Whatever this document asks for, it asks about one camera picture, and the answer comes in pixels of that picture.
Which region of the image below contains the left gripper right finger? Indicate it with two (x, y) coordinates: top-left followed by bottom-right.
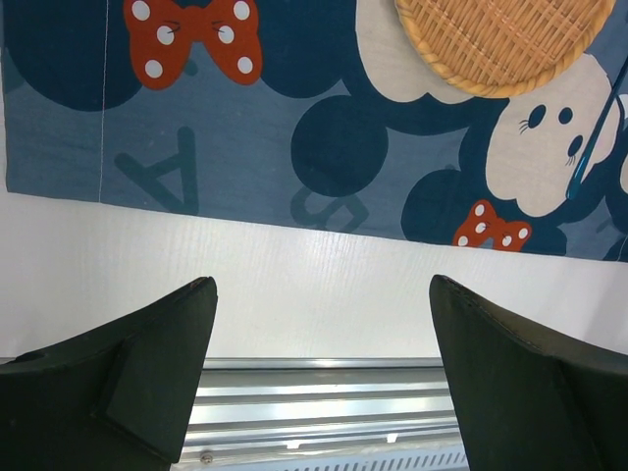
(429, 275), (627, 470)

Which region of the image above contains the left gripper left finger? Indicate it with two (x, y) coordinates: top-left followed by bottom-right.
(1, 277), (218, 470)

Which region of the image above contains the iridescent blue spoon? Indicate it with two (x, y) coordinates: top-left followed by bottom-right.
(565, 59), (628, 200)

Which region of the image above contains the blue bear placemat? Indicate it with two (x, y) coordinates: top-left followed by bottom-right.
(1, 1), (627, 262)

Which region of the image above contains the round woven wicker plate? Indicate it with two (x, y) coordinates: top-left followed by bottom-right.
(395, 0), (615, 98)

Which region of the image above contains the slotted grey cable duct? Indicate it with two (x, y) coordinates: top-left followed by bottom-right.
(172, 447), (470, 471)

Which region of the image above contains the aluminium mounting rail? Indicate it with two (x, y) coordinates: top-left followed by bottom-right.
(171, 358), (465, 468)

